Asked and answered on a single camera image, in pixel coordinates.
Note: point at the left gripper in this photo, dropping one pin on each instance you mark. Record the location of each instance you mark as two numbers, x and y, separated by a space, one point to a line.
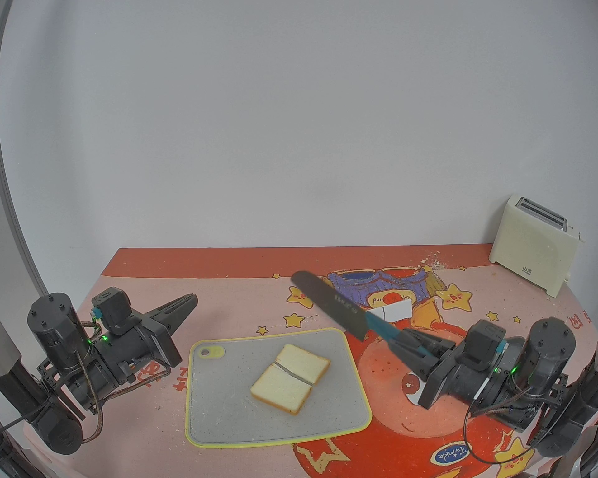
140 348

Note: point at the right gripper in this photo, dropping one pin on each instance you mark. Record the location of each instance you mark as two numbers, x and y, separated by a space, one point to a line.
455 380

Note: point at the half slice of bread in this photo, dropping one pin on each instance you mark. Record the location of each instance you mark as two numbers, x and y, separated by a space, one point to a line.
302 364
280 391

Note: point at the cream toaster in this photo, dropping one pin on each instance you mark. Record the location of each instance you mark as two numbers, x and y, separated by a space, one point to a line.
532 242

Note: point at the white knife rest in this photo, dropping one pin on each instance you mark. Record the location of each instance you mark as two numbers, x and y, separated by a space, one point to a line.
397 310

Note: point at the cutting board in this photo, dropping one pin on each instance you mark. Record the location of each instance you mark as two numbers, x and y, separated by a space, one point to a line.
224 401

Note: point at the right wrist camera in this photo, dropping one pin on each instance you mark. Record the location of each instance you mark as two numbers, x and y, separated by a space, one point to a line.
482 343

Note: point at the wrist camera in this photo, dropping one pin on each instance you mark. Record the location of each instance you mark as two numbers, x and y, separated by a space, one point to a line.
113 310
482 343

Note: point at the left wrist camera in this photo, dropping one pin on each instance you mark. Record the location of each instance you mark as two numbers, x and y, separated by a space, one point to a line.
113 310

